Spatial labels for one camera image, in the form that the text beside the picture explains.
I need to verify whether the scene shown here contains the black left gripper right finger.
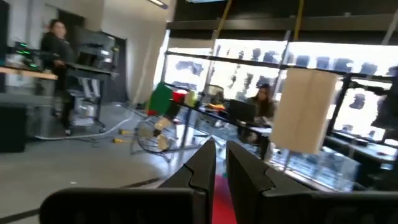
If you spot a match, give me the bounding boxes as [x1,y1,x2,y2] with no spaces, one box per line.
[225,139,398,224]

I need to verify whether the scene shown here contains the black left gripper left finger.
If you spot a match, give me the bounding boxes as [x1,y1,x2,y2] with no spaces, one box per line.
[39,138,217,224]

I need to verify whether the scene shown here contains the black metal floor fan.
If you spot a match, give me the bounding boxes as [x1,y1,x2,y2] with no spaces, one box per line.
[129,116,178,162]

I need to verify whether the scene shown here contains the long black desk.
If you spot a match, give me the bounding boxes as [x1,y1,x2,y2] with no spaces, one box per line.
[164,82,274,150]

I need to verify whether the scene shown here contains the black laptop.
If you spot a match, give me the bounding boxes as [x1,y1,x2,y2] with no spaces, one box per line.
[228,98,257,124]

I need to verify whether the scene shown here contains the person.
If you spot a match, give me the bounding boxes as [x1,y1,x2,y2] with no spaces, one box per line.
[39,19,77,137]
[246,83,277,127]

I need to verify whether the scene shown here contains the pale yellow cup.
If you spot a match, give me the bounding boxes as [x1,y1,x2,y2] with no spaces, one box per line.
[185,90,198,108]

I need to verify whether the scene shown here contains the red cup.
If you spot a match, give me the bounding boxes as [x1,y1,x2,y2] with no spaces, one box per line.
[172,89,188,104]

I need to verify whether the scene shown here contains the grey machine on cart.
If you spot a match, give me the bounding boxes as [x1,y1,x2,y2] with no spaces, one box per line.
[65,26,121,133]

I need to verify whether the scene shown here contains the black cabinet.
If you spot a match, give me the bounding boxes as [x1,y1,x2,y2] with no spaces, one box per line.
[0,104,27,153]

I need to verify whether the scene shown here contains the wooden top workbench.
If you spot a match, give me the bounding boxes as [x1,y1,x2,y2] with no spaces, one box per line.
[0,65,59,81]

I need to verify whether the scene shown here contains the black equipment green lights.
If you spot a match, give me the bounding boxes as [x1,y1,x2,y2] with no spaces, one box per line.
[6,42,43,71]

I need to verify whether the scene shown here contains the white floor hose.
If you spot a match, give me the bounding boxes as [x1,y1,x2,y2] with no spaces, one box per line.
[33,114,135,141]

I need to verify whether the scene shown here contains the yellow hanging cord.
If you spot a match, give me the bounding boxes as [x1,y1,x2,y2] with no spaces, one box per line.
[216,0,233,39]
[293,0,305,41]

